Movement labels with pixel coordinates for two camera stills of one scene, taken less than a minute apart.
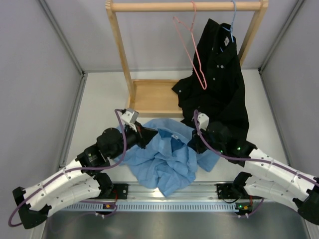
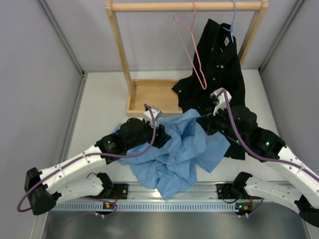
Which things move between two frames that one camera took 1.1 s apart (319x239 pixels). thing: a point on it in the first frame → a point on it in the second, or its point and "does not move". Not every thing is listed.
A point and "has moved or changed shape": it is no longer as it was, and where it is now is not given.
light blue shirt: (168, 161) has moved or changed shape
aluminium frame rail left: (76, 116) does not move
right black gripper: (195, 143) → (207, 121)
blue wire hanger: (232, 23) does not move
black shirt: (217, 88) does not move
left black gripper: (143, 135) → (162, 137)
